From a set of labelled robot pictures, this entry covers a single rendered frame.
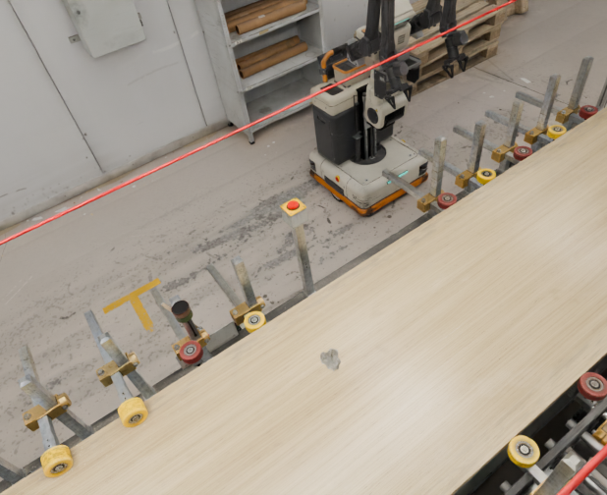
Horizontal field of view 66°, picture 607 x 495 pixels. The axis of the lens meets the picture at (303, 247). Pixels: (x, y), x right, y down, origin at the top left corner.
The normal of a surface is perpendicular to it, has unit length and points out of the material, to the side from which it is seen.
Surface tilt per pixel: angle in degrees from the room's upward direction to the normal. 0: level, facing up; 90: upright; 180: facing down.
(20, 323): 0
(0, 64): 90
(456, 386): 0
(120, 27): 90
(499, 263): 0
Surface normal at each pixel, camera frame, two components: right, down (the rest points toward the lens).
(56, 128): 0.56, 0.55
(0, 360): -0.12, -0.68
